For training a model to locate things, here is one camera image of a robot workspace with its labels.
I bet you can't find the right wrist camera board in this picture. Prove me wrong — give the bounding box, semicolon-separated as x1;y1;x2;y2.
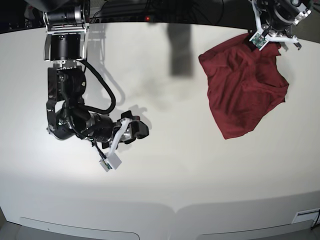
99;153;122;172

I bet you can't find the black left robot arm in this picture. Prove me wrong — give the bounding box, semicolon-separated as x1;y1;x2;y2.
249;0;314;51

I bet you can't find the dark red long-sleeve shirt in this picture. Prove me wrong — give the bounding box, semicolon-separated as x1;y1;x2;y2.
198;33;289;140

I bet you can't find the black cable at table corner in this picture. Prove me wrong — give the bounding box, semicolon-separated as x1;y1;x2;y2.
310;209;320;231

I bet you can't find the white label plate on table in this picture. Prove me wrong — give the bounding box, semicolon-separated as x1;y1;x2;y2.
291;208;320;224

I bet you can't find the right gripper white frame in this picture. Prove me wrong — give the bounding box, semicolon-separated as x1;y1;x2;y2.
101;110;150;159

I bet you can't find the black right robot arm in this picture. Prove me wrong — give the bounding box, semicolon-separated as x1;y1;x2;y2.
30;0;149;171

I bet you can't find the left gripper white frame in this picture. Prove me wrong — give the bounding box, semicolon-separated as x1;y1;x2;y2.
251;0;302;52

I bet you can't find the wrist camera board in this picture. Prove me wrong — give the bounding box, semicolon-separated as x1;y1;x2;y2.
99;153;122;172
249;31;268;51

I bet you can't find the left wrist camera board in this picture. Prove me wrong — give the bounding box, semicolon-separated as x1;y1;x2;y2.
249;31;268;51

